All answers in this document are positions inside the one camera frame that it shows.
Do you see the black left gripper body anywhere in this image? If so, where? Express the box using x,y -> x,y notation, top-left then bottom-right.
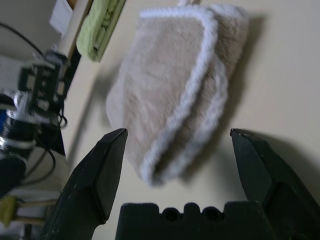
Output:
17,49 -> 71,127

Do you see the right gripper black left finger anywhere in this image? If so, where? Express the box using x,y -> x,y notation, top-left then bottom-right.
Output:
39,128 -> 129,240

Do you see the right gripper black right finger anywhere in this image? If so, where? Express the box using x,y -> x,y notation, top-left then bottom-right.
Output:
229,128 -> 320,240

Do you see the beige towel with white trim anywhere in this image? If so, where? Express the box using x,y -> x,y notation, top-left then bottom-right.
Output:
105,0 -> 251,187

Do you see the folded green towel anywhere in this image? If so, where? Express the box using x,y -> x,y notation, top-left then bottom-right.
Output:
76,0 -> 127,63

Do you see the white paper sheet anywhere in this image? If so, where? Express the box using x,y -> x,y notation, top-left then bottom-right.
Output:
48,0 -> 75,35

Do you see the small yellow object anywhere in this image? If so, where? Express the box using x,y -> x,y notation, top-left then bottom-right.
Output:
0,196 -> 19,228

